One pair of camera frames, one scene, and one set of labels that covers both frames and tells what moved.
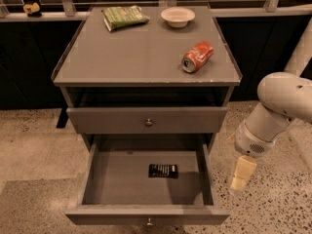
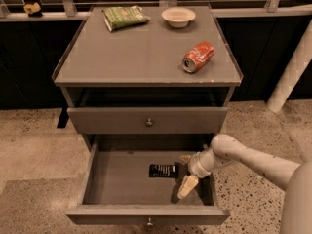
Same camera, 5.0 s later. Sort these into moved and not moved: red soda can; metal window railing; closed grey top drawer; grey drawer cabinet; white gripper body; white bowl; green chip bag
Moved: white gripper body
Not moved: grey drawer cabinet; red soda can; white bowl; green chip bag; metal window railing; closed grey top drawer
